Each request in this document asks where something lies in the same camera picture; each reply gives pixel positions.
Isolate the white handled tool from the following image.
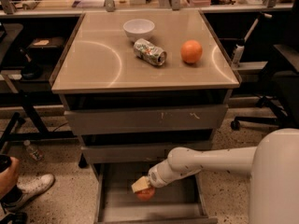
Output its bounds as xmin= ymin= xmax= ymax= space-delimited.
xmin=231 ymin=12 xmax=272 ymax=68

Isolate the orange fruit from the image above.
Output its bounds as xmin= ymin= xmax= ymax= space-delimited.
xmin=180 ymin=40 xmax=203 ymax=63

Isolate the black office chair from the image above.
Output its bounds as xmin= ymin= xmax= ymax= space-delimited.
xmin=231 ymin=0 xmax=299 ymax=131

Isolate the crushed soda can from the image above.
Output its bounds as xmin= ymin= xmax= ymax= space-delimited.
xmin=134 ymin=38 xmax=167 ymax=66

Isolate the black box on shelf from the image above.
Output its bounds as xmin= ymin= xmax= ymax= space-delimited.
xmin=27 ymin=36 xmax=65 ymax=59

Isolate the open bottom drawer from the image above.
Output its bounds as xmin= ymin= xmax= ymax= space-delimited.
xmin=94 ymin=162 xmax=218 ymax=224

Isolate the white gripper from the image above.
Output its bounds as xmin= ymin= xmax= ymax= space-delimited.
xmin=131 ymin=160 xmax=176 ymax=193

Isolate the white sneaker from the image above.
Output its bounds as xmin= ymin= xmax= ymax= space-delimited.
xmin=1 ymin=174 xmax=55 ymax=212

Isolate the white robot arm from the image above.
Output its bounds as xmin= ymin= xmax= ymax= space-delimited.
xmin=132 ymin=128 xmax=299 ymax=224

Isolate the plastic water bottle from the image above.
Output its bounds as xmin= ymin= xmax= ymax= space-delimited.
xmin=23 ymin=140 xmax=44 ymax=161

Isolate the white bowl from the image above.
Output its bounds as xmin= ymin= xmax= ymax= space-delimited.
xmin=122 ymin=19 xmax=155 ymax=42

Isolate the black joystick device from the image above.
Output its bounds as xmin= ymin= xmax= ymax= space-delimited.
xmin=20 ymin=48 xmax=43 ymax=80

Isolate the red apple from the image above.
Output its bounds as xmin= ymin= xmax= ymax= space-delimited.
xmin=135 ymin=187 xmax=155 ymax=201

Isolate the top drawer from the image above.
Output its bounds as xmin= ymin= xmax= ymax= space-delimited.
xmin=64 ymin=105 xmax=228 ymax=135

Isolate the middle drawer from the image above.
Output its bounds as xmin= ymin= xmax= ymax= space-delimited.
xmin=81 ymin=141 xmax=212 ymax=164

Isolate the grey drawer cabinet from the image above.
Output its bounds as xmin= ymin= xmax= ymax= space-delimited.
xmin=49 ymin=9 xmax=242 ymax=224

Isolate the person's hand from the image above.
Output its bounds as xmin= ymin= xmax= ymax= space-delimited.
xmin=0 ymin=157 xmax=20 ymax=199

